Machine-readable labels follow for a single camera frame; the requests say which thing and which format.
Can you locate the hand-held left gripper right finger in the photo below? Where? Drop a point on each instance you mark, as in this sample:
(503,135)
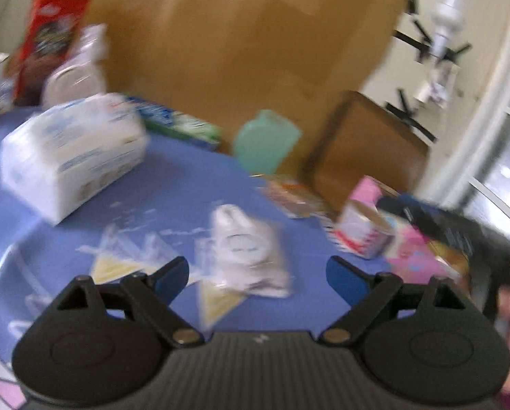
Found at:
(344,281)

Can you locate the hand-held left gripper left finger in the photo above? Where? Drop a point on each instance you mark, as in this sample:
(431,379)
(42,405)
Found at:
(173,275)

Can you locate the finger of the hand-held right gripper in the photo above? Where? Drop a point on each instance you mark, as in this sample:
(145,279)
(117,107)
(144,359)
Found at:
(402,209)

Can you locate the pink printed box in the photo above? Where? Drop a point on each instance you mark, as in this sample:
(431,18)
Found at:
(413,256)

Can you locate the smiley hook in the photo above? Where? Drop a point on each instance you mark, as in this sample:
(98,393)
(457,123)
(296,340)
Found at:
(246,250)

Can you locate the red and white can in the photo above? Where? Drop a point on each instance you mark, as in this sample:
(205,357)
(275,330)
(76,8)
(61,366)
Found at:
(361,232)

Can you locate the black white striped packet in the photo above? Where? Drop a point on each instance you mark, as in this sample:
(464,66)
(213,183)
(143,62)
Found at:
(331,232)

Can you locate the blue printed tablecloth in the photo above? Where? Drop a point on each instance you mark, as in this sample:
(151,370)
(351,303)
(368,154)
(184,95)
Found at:
(165,188)

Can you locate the black tape cross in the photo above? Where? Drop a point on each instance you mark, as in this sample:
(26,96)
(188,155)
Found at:
(423,42)
(408,113)

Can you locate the orange snack packet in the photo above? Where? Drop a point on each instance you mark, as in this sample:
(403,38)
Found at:
(295,196)

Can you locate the white power strip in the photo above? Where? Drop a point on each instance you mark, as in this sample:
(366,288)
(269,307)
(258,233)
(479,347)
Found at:
(436,85)

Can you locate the green toothpaste box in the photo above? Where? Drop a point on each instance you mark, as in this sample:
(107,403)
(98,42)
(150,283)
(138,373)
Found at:
(178,124)

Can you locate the green plastic cup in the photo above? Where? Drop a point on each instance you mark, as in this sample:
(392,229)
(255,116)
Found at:
(265,143)

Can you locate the white tissue pack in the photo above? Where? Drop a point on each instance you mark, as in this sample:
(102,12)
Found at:
(71,153)

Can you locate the white light bulb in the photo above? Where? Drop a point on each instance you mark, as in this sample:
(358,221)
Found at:
(446,19)

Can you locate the clear bag with round bowl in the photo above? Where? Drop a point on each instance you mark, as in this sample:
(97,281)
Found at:
(77,72)

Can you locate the wooden board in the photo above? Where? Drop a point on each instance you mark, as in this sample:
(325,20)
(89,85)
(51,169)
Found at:
(237,30)

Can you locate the red snack bag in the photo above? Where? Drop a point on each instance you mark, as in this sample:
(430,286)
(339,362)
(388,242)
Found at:
(41,47)

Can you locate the white window frame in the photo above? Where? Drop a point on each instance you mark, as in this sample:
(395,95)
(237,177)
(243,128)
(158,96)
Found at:
(489,145)

